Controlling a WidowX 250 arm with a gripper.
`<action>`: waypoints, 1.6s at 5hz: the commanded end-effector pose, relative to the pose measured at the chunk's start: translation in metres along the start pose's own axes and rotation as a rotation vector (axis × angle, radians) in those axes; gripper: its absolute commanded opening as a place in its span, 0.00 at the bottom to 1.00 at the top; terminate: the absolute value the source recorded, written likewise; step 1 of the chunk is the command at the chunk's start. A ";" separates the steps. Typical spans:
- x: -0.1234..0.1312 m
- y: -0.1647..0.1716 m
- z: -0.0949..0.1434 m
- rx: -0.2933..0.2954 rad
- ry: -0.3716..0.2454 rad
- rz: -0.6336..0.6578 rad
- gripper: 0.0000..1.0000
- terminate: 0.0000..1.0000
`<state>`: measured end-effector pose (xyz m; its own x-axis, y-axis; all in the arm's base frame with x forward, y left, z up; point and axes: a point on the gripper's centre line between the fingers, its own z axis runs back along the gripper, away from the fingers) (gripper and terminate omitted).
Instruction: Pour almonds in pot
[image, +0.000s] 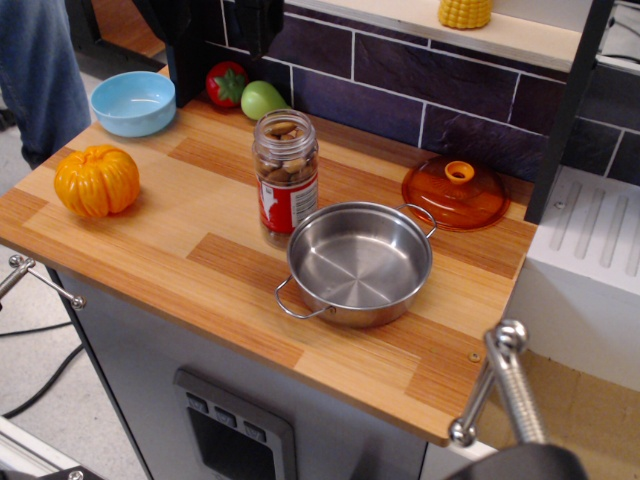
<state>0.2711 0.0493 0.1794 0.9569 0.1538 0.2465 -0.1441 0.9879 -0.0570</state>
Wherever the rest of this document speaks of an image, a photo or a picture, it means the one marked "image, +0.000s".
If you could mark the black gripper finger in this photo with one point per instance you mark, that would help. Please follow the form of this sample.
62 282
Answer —
260 22
167 19

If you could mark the almond jar with red label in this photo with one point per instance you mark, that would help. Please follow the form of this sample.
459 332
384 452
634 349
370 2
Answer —
286 156

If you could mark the stainless steel pot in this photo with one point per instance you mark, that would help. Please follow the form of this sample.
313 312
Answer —
357 264

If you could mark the orange transparent pot lid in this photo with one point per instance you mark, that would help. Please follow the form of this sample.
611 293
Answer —
456 194

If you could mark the green toy pear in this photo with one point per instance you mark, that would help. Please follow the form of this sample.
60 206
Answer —
259 98

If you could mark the light blue bowl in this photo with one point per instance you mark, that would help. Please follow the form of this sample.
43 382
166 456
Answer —
134 104

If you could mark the person in blue jeans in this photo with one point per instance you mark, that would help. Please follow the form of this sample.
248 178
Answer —
41 82

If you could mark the orange toy pumpkin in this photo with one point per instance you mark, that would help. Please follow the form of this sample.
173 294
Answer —
97 182

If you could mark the yellow toy corn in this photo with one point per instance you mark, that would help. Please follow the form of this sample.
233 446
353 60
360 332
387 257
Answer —
465 14

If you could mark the light wooden shelf board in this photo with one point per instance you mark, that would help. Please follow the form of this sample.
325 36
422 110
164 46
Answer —
505 36

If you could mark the metal clamp screw left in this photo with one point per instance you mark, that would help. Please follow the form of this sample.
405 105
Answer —
23 266

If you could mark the grey oven control panel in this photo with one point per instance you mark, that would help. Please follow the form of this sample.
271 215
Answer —
235 438

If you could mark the black shelf post right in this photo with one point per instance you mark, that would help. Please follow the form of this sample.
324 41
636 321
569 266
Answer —
577 84

